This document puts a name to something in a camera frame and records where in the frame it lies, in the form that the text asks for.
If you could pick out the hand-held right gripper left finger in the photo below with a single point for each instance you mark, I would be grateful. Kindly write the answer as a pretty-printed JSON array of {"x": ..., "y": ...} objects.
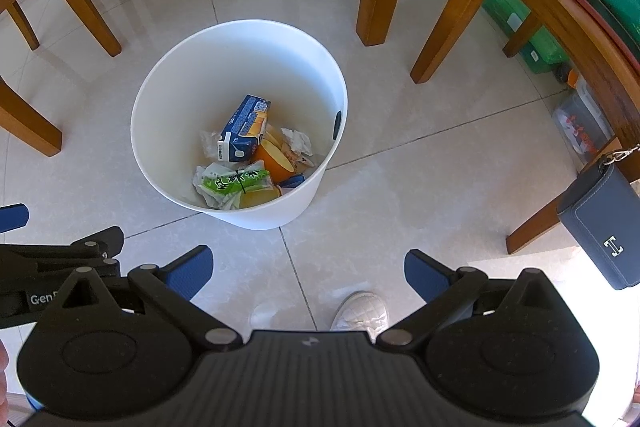
[{"x": 192, "y": 272}]

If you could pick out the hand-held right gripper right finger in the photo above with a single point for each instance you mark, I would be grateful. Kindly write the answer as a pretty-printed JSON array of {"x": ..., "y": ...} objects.
[{"x": 425, "y": 269}]

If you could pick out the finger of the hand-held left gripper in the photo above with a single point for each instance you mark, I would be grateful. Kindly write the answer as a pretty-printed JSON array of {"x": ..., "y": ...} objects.
[
  {"x": 60, "y": 254},
  {"x": 12, "y": 218}
]

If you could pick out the green snack wrapper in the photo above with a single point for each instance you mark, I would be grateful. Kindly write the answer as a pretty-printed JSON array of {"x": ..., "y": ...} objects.
[{"x": 232, "y": 182}]

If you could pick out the clear plastic wrapper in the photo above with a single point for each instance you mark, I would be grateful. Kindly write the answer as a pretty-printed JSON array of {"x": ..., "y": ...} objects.
[{"x": 210, "y": 142}]

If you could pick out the orange paper cup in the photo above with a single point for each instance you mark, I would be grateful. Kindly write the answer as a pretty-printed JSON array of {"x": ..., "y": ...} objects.
[{"x": 272, "y": 162}]

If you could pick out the small blue wrapper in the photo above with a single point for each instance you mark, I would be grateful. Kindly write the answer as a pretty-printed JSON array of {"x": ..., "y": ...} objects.
[{"x": 294, "y": 180}]

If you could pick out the blue drink carton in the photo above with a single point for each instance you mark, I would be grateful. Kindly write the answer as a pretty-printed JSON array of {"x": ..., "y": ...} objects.
[{"x": 245, "y": 127}]

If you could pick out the white paper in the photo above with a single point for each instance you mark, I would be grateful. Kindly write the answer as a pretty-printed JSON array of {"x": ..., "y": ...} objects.
[{"x": 297, "y": 142}]

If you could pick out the white plastic bin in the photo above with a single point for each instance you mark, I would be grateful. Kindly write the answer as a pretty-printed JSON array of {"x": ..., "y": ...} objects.
[{"x": 240, "y": 57}]

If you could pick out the white quilted shoe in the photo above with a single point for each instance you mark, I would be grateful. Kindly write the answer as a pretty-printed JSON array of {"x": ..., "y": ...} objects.
[{"x": 362, "y": 312}]

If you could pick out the navy leather purse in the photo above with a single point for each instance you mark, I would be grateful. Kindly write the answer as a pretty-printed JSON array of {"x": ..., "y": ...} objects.
[{"x": 600, "y": 227}]

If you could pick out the clear plastic storage box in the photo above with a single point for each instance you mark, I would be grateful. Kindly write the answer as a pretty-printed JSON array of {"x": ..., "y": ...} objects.
[{"x": 582, "y": 122}]

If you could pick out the small black ball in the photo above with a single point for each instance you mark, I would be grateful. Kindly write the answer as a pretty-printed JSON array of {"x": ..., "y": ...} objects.
[{"x": 561, "y": 73}]

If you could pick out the green plastic storage box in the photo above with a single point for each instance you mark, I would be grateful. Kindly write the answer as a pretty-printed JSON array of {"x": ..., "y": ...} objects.
[{"x": 530, "y": 42}]

